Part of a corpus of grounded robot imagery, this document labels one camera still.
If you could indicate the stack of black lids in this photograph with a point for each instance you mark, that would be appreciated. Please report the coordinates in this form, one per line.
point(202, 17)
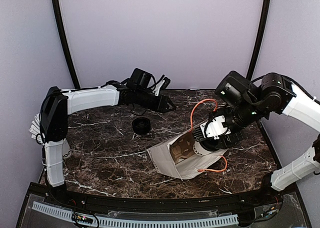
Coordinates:
point(141, 126)

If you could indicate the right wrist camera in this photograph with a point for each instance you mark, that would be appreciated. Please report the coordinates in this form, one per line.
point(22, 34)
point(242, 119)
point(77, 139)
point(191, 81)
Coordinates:
point(213, 129)

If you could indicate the cup holding wrapped straws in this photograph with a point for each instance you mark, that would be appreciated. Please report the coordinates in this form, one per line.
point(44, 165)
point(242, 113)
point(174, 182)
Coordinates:
point(40, 137)

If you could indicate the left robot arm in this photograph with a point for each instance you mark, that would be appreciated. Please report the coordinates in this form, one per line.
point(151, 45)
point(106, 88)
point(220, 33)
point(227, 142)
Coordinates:
point(70, 109)

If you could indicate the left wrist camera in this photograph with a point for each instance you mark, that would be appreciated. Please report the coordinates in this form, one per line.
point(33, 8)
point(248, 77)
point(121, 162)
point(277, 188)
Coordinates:
point(161, 84)

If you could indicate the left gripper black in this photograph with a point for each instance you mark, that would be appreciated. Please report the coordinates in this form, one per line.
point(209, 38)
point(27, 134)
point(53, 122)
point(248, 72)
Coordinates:
point(162, 105)

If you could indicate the white slotted cable duct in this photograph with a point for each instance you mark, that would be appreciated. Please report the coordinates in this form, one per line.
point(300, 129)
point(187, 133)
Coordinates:
point(131, 219)

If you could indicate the white paper takeout bag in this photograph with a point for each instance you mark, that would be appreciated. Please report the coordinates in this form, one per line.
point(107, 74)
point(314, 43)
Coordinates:
point(190, 167)

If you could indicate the brown cardboard cup carrier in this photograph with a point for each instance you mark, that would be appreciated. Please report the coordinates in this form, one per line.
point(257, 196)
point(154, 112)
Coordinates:
point(182, 148)

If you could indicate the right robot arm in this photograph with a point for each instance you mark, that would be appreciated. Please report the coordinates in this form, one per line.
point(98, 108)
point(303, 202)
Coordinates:
point(276, 94)

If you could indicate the single white paper cup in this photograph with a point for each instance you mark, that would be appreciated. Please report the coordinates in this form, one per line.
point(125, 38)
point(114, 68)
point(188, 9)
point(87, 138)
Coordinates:
point(206, 147)

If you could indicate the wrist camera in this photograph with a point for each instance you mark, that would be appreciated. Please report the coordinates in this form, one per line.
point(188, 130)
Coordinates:
point(213, 129)
point(161, 84)

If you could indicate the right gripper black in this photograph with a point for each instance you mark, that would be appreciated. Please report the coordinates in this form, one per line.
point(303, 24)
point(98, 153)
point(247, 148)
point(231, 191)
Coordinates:
point(227, 142)

